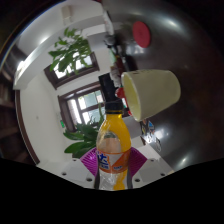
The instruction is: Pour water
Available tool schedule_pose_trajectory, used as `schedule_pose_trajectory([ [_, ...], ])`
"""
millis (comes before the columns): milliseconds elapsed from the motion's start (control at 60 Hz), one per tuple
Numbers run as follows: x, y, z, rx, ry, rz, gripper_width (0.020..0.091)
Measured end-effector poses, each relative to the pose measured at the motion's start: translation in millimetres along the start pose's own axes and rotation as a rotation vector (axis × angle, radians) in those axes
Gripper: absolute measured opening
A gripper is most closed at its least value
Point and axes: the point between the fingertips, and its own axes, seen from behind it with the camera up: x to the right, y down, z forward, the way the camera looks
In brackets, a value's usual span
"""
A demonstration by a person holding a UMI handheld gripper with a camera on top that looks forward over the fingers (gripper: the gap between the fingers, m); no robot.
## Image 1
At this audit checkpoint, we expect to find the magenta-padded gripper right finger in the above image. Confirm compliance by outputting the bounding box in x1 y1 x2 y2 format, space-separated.
128 148 176 189

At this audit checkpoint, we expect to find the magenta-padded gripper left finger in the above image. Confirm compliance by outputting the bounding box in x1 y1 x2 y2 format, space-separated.
54 147 100 189

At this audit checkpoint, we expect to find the orange drink plastic bottle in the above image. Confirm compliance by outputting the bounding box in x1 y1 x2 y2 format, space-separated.
95 99 132 192

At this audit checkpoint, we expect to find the large potted green plant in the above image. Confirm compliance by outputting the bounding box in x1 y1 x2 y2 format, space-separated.
48 28 93 76
63 113 106 159

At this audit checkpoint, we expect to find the pale yellow cup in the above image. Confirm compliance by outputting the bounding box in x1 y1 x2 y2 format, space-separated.
120 68 182 123

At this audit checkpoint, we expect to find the flat round red coaster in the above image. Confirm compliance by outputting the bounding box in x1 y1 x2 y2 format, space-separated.
131 20 152 49

